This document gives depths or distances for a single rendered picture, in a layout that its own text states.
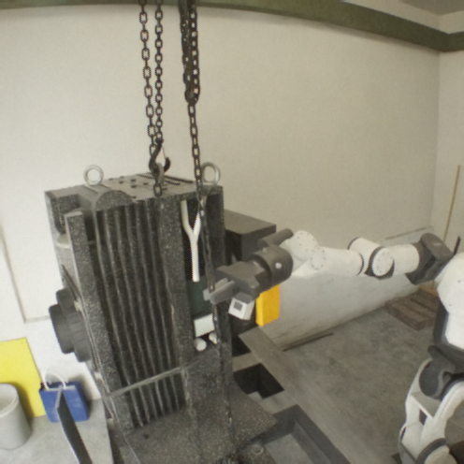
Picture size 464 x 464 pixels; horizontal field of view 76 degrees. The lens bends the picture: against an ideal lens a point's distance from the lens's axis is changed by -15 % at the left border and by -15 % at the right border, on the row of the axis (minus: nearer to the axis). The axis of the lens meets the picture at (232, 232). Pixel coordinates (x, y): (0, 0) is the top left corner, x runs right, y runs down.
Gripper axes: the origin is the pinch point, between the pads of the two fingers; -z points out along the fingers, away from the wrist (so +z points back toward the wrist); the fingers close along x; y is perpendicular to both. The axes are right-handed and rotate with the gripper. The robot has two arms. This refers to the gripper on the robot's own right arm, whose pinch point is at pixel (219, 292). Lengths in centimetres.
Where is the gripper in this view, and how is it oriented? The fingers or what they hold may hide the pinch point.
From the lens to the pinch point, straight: 69.7
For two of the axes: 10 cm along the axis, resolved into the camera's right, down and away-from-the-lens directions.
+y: -0.9, -9.5, -3.1
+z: 7.4, -2.7, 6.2
